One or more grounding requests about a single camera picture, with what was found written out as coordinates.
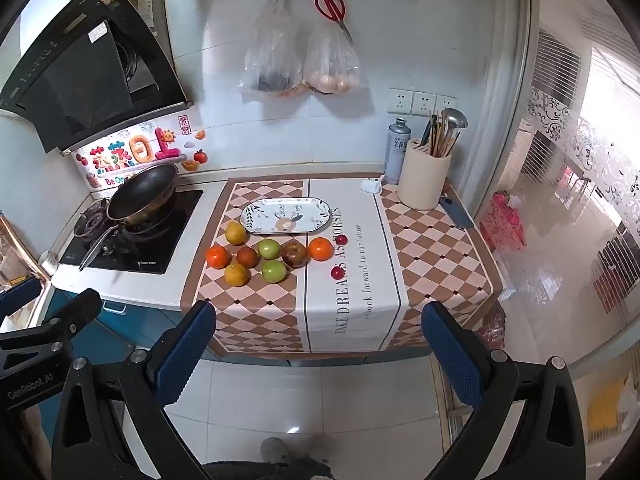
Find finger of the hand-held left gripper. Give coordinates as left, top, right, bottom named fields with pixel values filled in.
left=0, top=289, right=103, bottom=352
left=0, top=276, right=44, bottom=317

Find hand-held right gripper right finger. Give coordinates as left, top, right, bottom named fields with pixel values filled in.
left=421, top=301, right=587, bottom=480

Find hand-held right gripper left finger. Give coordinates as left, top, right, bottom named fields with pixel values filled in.
left=50, top=300, right=218, bottom=480

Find orange tangerine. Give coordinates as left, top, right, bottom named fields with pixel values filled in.
left=206, top=245, right=232, bottom=269
left=308, top=237, right=334, bottom=262

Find dark red apple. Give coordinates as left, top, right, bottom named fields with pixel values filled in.
left=281, top=240, right=307, bottom=267

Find floral oval ceramic plate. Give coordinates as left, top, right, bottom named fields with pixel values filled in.
left=240, top=198, right=333, bottom=235

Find person's left forearm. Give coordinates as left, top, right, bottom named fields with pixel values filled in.
left=25, top=405, right=54, bottom=466

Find wooden board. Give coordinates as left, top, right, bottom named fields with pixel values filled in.
left=0, top=215, right=51, bottom=287

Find blue kitchen cabinet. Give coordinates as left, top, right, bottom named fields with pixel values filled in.
left=39, top=285, right=213, bottom=361

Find checkered printed table cloth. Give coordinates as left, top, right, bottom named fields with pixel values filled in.
left=182, top=174, right=504, bottom=359

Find black gas stove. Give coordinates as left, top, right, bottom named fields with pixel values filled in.
left=59, top=188, right=205, bottom=275

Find black frying pan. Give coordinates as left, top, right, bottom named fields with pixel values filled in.
left=79, top=162, right=179, bottom=272

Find red package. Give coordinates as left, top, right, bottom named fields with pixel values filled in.
left=480, top=192, right=527, bottom=254

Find person's dark clothing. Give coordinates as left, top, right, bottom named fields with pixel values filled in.
left=202, top=459, right=334, bottom=480

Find cream utensil holder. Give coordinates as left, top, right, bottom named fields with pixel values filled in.
left=397, top=138, right=453, bottom=211

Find grey spray can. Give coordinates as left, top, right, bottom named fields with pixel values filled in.
left=384, top=118, right=412, bottom=185

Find patterned glass sliding door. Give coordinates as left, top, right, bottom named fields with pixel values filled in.
left=472, top=0, right=640, bottom=366

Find bundle of wooden chopsticks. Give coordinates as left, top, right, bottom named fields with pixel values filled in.
left=429, top=109, right=461, bottom=158

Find black range hood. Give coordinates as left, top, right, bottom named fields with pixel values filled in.
left=0, top=0, right=194, bottom=154

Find metal ladle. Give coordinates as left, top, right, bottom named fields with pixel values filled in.
left=442, top=107, right=469, bottom=157

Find plastic bag with dark contents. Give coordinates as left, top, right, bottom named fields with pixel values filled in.
left=239, top=0, right=306, bottom=97

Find plastic bag with eggs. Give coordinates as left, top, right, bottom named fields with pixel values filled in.
left=302, top=20, right=362, bottom=95

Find colourful character wall sticker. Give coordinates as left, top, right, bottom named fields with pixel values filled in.
left=75, top=127, right=182, bottom=188

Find dark handled utensil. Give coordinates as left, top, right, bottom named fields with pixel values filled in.
left=418, top=115, right=437, bottom=149

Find stainless steel hood duct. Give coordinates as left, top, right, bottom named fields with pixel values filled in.
left=119, top=0, right=174, bottom=97

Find red handled scissors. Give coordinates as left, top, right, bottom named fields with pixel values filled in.
left=314, top=0, right=354, bottom=44

